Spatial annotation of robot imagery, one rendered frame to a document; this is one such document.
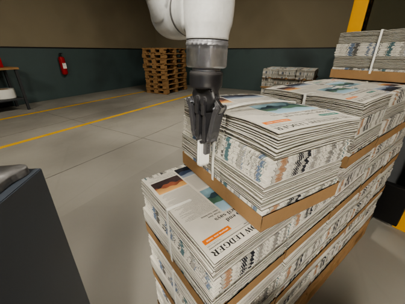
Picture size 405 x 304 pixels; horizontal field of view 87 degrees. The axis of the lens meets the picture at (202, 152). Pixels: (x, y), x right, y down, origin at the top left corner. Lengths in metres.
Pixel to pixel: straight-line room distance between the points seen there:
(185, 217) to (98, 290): 1.04
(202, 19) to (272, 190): 0.36
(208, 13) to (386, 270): 1.72
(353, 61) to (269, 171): 1.10
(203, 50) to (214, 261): 0.42
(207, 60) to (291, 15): 7.13
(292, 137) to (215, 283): 0.33
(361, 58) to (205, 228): 1.19
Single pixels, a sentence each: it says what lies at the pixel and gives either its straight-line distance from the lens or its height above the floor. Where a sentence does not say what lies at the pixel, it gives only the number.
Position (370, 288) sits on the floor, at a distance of 1.70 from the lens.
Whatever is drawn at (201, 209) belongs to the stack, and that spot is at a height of 0.83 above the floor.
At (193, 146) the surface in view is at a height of 0.93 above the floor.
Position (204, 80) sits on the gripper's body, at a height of 1.14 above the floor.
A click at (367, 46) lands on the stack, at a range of 1.43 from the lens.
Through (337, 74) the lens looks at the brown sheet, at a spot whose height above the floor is 1.08.
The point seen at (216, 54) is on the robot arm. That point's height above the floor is 1.19.
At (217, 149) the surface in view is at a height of 0.97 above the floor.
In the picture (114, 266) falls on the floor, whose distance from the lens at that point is 1.59.
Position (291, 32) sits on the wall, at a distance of 7.51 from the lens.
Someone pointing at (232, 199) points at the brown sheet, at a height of 0.87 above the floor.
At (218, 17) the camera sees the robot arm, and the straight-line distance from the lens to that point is 0.47.
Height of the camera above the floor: 1.20
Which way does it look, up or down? 25 degrees down
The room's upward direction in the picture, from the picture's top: straight up
